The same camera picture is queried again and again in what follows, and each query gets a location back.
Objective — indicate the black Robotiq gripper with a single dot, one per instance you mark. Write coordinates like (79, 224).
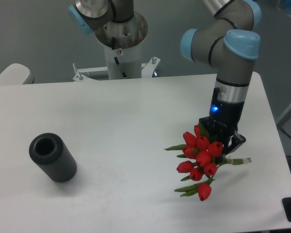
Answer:
(222, 123)

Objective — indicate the red tulip bouquet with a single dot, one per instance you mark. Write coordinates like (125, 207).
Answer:
(204, 154)

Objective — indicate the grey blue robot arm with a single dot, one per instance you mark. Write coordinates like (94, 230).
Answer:
(230, 45)

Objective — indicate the black ribbed cylindrical vase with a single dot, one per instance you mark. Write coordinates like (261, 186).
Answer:
(50, 153)

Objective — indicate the white chair armrest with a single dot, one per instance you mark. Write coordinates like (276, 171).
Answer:
(16, 74)

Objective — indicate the white metal base frame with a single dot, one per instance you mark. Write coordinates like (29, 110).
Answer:
(100, 73)

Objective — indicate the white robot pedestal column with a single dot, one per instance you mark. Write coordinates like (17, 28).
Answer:
(122, 44)

